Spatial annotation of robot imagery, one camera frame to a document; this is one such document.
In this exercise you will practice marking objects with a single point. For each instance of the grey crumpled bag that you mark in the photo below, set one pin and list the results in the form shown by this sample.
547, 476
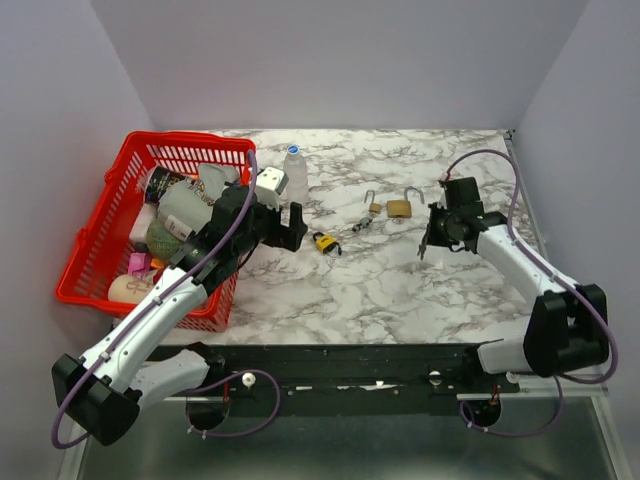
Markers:
192, 199

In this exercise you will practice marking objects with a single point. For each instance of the small brass padlock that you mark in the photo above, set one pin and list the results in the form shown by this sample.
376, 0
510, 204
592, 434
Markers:
373, 208

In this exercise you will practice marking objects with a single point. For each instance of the green round sponge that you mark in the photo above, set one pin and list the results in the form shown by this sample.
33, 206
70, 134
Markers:
161, 243

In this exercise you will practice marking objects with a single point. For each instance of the yellow black padlock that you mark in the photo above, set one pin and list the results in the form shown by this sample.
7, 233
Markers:
326, 244

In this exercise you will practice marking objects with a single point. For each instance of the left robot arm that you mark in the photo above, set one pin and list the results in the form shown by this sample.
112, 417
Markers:
105, 389

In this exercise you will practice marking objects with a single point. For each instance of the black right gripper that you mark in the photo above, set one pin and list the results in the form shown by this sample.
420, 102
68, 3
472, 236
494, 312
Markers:
433, 238

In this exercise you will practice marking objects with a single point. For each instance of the red plastic basket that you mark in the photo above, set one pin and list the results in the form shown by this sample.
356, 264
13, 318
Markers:
102, 248

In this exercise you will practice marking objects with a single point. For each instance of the panda keychain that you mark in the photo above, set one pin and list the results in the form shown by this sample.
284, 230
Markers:
362, 224

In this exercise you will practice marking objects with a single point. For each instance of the clear water bottle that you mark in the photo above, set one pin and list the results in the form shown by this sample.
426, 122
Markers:
295, 167

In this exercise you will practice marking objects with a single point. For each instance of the white small bottle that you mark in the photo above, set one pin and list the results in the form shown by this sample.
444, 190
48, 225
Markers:
177, 228

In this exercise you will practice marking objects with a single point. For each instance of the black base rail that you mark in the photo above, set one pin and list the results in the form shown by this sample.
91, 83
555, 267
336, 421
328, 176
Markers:
346, 380

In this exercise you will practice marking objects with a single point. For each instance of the pink small box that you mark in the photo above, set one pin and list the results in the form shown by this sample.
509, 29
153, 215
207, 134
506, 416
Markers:
139, 264

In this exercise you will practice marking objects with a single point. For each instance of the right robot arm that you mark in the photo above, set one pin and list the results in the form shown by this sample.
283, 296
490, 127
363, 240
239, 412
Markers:
565, 330

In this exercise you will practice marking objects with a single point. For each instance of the large brass padlock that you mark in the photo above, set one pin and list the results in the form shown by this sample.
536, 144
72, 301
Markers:
402, 208

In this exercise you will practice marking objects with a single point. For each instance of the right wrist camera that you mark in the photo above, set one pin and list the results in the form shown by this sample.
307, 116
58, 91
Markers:
461, 196

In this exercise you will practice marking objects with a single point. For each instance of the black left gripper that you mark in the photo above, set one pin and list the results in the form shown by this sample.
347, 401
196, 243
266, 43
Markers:
285, 237

